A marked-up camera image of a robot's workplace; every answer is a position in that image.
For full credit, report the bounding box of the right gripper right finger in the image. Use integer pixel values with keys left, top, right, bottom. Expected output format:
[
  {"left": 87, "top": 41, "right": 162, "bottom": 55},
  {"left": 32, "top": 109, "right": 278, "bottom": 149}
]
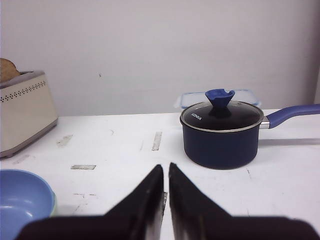
[{"left": 168, "top": 162, "right": 318, "bottom": 240}]

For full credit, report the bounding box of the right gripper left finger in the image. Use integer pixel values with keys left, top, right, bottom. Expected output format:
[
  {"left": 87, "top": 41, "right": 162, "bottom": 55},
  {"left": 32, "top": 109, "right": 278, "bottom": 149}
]
[{"left": 17, "top": 164, "right": 164, "bottom": 240}]

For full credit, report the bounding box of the blue bowl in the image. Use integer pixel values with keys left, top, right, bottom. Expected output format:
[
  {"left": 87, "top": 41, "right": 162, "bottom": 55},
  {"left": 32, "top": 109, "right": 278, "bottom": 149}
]
[{"left": 0, "top": 169, "right": 53, "bottom": 233}]

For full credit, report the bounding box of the dark blue saucepan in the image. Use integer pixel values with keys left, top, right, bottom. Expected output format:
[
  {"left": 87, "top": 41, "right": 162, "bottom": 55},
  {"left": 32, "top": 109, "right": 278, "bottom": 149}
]
[{"left": 180, "top": 104, "right": 320, "bottom": 170}]

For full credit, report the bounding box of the glass pot lid blue knob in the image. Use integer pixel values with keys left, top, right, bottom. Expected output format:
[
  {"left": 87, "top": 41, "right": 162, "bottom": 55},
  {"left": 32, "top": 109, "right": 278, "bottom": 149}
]
[{"left": 180, "top": 88, "right": 264, "bottom": 133}]

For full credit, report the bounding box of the clear plastic food container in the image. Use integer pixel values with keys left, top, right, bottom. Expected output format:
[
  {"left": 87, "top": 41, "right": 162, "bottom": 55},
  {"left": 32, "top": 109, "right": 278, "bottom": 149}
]
[{"left": 173, "top": 89, "right": 261, "bottom": 110}]

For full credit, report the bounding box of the cream two-slot toaster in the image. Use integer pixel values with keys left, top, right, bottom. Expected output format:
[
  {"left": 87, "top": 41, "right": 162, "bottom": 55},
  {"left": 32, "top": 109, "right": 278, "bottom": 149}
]
[{"left": 0, "top": 70, "right": 58, "bottom": 158}]

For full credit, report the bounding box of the toasted bread slice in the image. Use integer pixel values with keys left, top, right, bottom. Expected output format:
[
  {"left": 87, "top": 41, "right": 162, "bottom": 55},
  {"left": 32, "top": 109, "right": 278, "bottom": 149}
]
[{"left": 0, "top": 58, "right": 21, "bottom": 83}]

